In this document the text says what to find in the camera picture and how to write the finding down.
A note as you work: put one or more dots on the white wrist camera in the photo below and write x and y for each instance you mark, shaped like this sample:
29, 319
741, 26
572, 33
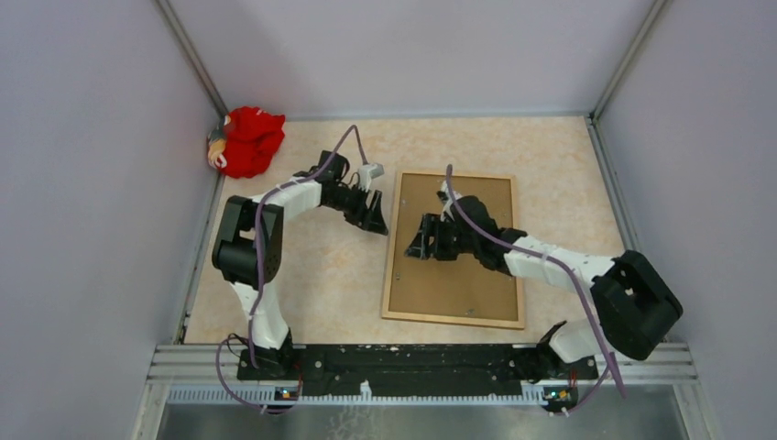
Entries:
367, 173
446, 198

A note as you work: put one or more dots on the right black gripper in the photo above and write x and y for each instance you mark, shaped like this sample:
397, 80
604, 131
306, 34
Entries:
421, 247

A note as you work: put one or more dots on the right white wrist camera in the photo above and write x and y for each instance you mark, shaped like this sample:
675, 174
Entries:
446, 198

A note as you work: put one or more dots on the red cloth doll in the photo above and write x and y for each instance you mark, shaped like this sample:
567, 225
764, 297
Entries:
245, 141

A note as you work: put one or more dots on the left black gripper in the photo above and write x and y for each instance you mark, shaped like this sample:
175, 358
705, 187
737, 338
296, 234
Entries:
369, 218

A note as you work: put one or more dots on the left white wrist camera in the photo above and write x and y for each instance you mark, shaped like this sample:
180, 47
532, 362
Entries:
367, 173

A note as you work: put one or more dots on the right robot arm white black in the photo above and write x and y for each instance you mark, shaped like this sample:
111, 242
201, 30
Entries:
629, 309

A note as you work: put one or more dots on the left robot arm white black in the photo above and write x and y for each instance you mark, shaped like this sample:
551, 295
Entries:
249, 244

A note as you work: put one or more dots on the wooden picture frame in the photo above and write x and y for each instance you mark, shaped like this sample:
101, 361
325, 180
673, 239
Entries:
388, 273

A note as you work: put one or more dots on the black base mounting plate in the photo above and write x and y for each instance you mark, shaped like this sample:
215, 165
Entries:
436, 370

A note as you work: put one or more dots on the aluminium front rail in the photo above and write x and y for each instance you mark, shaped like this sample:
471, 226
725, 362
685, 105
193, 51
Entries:
192, 392

